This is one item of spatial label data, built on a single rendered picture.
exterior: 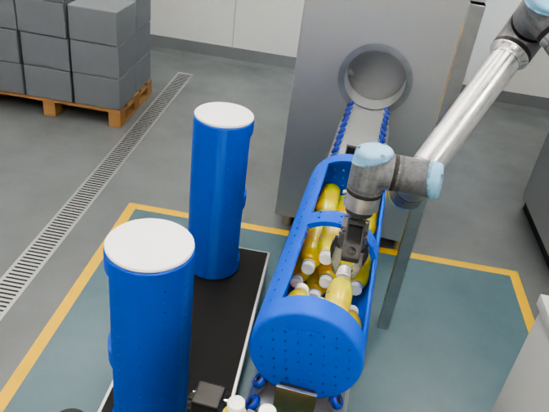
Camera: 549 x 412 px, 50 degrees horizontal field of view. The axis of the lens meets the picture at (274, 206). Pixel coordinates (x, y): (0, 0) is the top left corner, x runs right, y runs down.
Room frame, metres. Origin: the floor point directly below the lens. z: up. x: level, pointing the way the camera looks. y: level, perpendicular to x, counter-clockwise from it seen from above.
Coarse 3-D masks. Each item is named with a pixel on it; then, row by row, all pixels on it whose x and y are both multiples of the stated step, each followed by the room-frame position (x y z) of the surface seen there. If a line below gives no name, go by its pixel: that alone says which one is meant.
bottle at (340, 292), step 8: (336, 280) 1.20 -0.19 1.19; (344, 280) 1.20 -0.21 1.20; (328, 288) 1.19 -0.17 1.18; (336, 288) 1.18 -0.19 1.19; (344, 288) 1.18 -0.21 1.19; (328, 296) 1.16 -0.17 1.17; (336, 296) 1.16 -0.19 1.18; (344, 296) 1.16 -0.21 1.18; (352, 296) 1.19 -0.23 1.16; (344, 304) 1.14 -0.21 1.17
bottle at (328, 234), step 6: (324, 228) 1.47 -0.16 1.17; (330, 228) 1.46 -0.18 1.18; (336, 228) 1.46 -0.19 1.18; (324, 234) 1.43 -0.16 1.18; (330, 234) 1.43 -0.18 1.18; (336, 234) 1.44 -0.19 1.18; (324, 240) 1.40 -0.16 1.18; (330, 240) 1.40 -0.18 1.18; (318, 246) 1.40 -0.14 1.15; (324, 246) 1.38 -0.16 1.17; (330, 246) 1.38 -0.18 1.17; (318, 252) 1.39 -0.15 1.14
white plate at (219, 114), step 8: (208, 104) 2.60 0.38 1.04; (216, 104) 2.61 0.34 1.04; (224, 104) 2.62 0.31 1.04; (232, 104) 2.64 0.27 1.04; (200, 112) 2.49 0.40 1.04; (208, 112) 2.50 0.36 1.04; (216, 112) 2.52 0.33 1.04; (224, 112) 2.53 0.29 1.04; (232, 112) 2.54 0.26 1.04; (240, 112) 2.55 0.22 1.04; (248, 112) 2.57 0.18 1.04; (200, 120) 2.41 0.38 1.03; (208, 120) 2.41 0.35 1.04; (216, 120) 2.43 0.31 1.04; (224, 120) 2.44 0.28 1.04; (232, 120) 2.45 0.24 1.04; (240, 120) 2.46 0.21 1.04; (248, 120) 2.47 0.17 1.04
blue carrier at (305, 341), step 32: (384, 192) 1.80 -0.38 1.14; (320, 224) 1.42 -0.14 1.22; (288, 256) 1.29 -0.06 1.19; (288, 288) 1.38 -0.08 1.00; (256, 320) 1.08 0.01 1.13; (288, 320) 1.02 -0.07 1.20; (320, 320) 1.01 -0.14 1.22; (352, 320) 1.05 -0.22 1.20; (256, 352) 1.03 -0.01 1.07; (288, 352) 1.02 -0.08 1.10; (320, 352) 1.01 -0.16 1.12; (352, 352) 1.00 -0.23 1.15; (320, 384) 1.01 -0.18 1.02; (352, 384) 1.00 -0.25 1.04
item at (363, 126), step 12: (360, 108) 3.06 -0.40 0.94; (360, 120) 2.92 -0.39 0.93; (372, 120) 2.94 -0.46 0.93; (348, 132) 2.74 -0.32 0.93; (360, 132) 2.76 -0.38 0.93; (372, 132) 2.78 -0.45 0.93; (360, 144) 2.62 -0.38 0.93; (264, 396) 1.02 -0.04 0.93; (348, 396) 1.13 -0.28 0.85; (324, 408) 1.01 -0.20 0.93
